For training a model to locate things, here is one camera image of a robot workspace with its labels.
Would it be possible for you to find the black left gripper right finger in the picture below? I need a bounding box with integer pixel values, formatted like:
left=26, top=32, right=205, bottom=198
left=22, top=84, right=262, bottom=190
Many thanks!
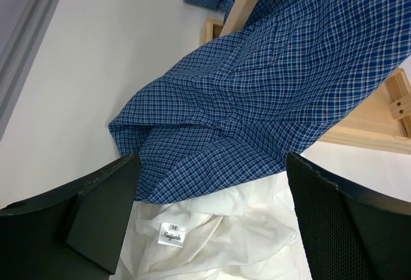
left=286, top=153, right=410, bottom=279

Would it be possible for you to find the white shirt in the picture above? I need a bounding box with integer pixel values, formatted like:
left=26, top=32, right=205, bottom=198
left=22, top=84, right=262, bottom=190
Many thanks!
left=115, top=173, right=311, bottom=279

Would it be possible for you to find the blue plaid shirt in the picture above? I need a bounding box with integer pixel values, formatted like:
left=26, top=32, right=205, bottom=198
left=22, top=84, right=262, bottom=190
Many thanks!
left=109, top=0, right=410, bottom=204

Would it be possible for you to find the wooden clothes rack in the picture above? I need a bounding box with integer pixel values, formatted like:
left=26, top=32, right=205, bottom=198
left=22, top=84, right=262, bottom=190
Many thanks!
left=200, top=0, right=410, bottom=154

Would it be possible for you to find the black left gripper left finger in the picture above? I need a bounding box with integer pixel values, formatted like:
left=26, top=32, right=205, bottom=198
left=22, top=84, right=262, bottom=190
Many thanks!
left=1, top=154, right=141, bottom=279

